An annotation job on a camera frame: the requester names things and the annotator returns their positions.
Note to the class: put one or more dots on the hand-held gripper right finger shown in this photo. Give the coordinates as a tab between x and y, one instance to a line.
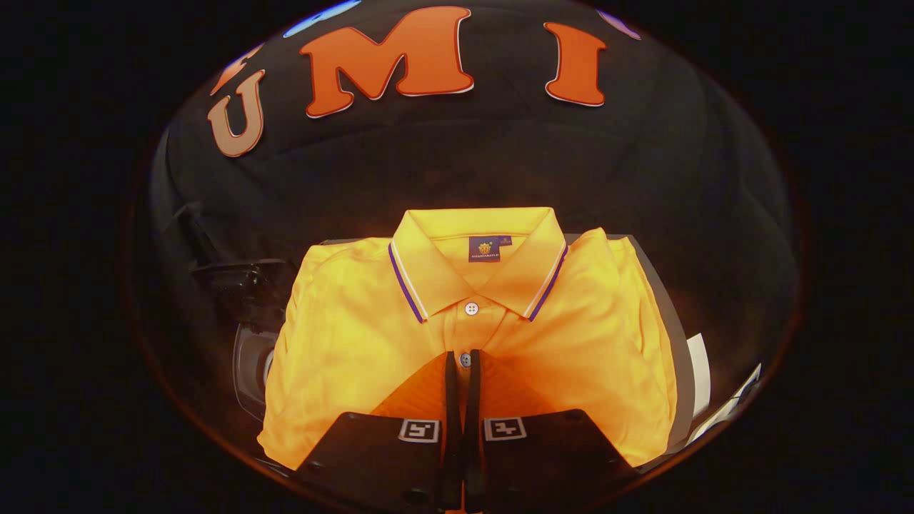
473	400

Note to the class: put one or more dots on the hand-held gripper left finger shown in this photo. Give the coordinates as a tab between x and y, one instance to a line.
450	400

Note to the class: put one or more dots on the yellow polo shirt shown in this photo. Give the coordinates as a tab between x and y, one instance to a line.
343	343

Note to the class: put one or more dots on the dark washing machine lid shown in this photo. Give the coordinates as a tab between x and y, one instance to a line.
243	285

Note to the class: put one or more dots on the white cabinet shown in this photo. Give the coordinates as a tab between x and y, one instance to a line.
682	357

